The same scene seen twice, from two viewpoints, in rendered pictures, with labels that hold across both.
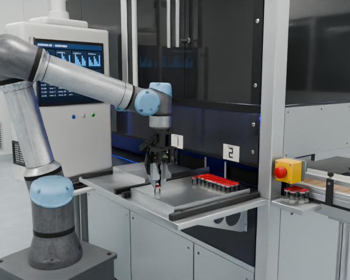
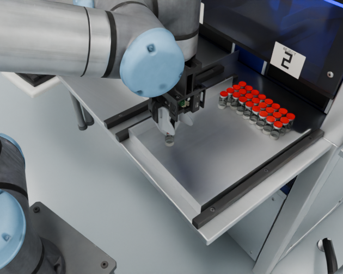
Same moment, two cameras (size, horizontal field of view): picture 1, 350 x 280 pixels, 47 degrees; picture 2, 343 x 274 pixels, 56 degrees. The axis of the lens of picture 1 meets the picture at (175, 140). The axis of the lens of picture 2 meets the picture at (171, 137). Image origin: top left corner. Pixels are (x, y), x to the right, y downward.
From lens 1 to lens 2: 87 cm
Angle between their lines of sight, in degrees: 37
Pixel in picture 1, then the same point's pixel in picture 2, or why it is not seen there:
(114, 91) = (57, 56)
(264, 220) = (318, 163)
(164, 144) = (183, 91)
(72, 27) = not seen: outside the picture
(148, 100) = (154, 69)
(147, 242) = not seen: hidden behind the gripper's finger
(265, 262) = (305, 200)
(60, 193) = not seen: outside the picture
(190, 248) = not seen: hidden behind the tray
